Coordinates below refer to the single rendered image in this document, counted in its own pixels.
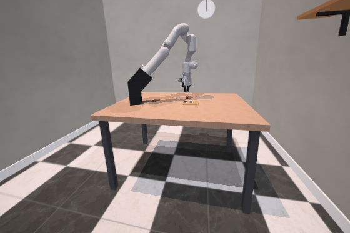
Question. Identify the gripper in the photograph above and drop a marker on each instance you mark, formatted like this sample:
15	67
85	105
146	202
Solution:
186	81

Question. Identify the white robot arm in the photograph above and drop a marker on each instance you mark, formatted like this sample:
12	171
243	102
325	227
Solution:
179	30

